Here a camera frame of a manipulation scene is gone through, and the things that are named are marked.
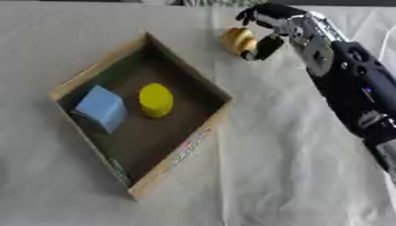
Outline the yellow cylinder block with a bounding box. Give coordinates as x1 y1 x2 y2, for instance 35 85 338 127
137 82 175 119

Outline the light blue cube block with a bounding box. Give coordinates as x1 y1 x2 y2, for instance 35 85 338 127
71 84 130 135

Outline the tan cardboard box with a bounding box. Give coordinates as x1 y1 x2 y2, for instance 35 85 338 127
48 30 235 201

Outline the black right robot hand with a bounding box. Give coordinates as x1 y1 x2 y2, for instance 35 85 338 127
235 3 309 62

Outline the yellow toy croissant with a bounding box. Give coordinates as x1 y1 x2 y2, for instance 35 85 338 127
221 26 259 57

